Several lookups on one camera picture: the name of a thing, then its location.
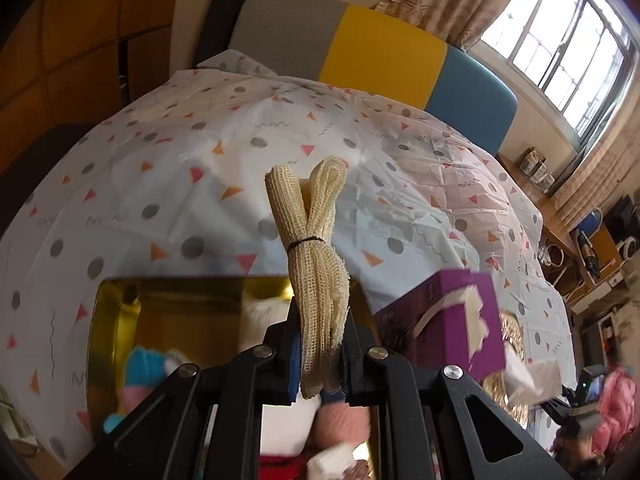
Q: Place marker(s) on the pink fuzzy sock roll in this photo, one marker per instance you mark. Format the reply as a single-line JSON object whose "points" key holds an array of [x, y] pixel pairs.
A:
{"points": [[337, 422]]}

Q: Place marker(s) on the grey yellow blue sofa back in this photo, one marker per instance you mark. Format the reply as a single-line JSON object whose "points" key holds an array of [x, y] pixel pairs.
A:
{"points": [[353, 47]]}

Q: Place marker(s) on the boxes on desk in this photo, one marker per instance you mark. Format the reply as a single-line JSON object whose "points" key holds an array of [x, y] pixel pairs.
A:
{"points": [[533, 164]]}

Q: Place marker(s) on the purple tissue carton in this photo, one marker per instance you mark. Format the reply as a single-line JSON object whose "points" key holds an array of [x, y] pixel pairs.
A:
{"points": [[450, 319]]}

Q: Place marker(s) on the white foam roll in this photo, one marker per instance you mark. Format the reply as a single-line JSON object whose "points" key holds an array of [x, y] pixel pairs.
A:
{"points": [[287, 418]]}

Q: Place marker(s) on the gold metal tin tray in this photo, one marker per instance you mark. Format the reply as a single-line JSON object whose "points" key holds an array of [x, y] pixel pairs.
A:
{"points": [[200, 317]]}

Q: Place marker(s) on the blue pink plush toy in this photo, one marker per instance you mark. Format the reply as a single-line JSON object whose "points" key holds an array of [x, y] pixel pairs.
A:
{"points": [[145, 369]]}

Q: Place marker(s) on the right beige curtain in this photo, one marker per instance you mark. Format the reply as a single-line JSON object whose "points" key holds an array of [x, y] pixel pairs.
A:
{"points": [[598, 174]]}

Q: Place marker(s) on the cream mesh cloth bundle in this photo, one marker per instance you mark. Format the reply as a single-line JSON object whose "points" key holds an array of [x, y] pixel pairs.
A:
{"points": [[304, 213]]}

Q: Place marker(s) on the blue folding chair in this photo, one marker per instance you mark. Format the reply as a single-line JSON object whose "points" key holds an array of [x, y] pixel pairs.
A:
{"points": [[597, 255]]}

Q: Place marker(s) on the wooden wardrobe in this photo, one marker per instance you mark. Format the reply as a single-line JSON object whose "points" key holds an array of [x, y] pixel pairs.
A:
{"points": [[77, 62]]}

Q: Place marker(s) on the pink ruffled bedding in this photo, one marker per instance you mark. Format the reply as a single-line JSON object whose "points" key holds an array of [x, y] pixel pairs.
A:
{"points": [[617, 408]]}

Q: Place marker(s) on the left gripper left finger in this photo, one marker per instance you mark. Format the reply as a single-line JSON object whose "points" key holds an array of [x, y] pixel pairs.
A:
{"points": [[201, 423]]}

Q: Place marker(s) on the red sock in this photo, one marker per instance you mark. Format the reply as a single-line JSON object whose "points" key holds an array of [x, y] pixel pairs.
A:
{"points": [[282, 468]]}

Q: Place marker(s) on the ornate gold tissue box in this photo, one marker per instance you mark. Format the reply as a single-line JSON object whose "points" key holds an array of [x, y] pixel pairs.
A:
{"points": [[502, 385]]}

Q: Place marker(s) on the patterned plastic tablecloth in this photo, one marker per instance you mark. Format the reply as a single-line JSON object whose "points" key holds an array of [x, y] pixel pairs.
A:
{"points": [[174, 185]]}

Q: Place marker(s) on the black rolled mat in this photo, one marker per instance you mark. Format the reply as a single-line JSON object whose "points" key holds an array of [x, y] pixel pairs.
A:
{"points": [[217, 29]]}

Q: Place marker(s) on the window with grille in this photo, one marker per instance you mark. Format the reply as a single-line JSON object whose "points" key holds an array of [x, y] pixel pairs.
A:
{"points": [[576, 55]]}

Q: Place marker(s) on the wooden side desk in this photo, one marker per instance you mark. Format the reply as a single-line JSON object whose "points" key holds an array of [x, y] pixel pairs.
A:
{"points": [[552, 226]]}

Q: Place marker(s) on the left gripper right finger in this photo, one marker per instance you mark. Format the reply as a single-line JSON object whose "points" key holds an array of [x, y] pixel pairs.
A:
{"points": [[435, 424]]}

